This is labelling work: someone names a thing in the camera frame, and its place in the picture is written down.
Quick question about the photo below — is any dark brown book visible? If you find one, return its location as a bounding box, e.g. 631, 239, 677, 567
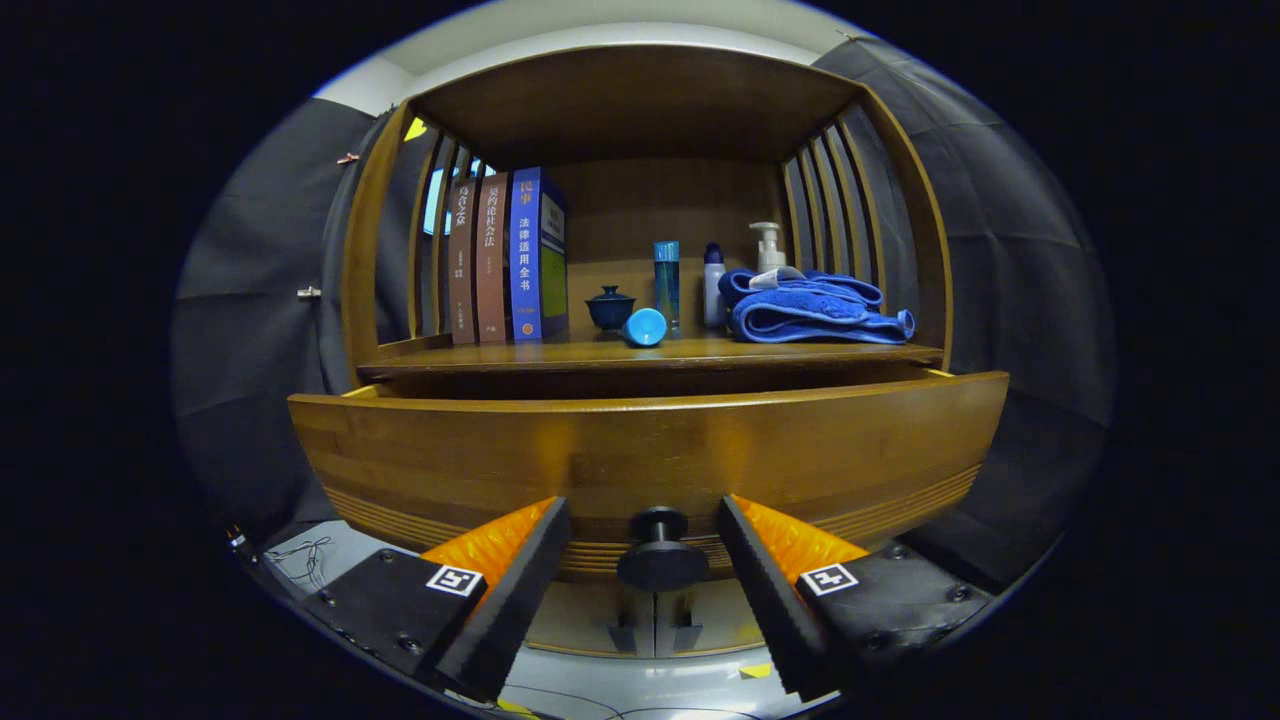
447, 178, 480, 346

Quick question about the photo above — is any wooden drawer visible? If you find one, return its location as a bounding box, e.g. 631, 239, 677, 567
287, 370, 1011, 583

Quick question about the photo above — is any black round drawer knob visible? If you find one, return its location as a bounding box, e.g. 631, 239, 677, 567
617, 507, 710, 592

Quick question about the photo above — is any wooden cabinet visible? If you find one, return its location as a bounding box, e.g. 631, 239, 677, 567
340, 42, 956, 661

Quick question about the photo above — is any wooden countertop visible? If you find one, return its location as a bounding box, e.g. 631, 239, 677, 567
357, 335, 946, 379

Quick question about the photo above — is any thick blue book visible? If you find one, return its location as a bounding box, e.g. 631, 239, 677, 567
508, 166, 570, 343

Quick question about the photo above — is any reddish brown book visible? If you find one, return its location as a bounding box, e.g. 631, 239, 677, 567
474, 172, 512, 345

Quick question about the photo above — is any white pump bottle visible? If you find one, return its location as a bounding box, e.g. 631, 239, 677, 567
749, 221, 788, 273

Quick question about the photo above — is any blue and white tube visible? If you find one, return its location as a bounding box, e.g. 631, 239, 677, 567
622, 307, 669, 348

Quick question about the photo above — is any blue lidded teacup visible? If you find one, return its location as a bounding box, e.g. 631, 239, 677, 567
585, 285, 637, 332

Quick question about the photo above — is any white bottle with blue cap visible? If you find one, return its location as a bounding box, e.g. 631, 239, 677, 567
703, 243, 728, 329

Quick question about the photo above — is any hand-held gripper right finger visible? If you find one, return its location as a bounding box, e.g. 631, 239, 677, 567
716, 495, 993, 704

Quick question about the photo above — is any thin cable bundle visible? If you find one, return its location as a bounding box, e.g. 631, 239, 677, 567
265, 537, 331, 591

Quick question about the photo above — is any black floor cable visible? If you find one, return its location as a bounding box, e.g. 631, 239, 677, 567
500, 683, 761, 720

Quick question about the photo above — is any teal glass bottle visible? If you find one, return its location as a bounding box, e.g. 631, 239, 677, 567
654, 240, 682, 331

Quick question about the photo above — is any blue folded towel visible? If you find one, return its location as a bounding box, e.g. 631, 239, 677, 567
718, 266, 917, 345

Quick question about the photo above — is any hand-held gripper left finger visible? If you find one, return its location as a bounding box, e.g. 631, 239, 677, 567
300, 497, 573, 704

